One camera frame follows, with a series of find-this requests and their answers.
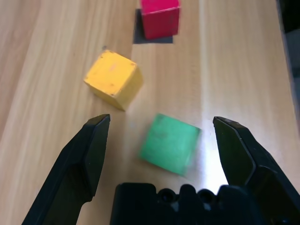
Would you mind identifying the green wooden cube block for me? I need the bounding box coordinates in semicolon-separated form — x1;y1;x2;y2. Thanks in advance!
137;113;203;177

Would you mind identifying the yellow wooden cube block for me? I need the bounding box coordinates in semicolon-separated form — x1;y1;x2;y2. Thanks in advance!
83;49;144;112

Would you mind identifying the red wooden cube block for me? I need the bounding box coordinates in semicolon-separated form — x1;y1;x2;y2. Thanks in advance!
140;0;182;39

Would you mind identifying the black square tape marker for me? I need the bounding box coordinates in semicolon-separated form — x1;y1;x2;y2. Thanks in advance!
134;8;174;45

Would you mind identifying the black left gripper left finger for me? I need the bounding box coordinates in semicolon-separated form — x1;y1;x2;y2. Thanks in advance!
22;113;111;225

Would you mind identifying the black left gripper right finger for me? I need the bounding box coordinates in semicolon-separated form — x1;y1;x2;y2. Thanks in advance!
212;116;300;225

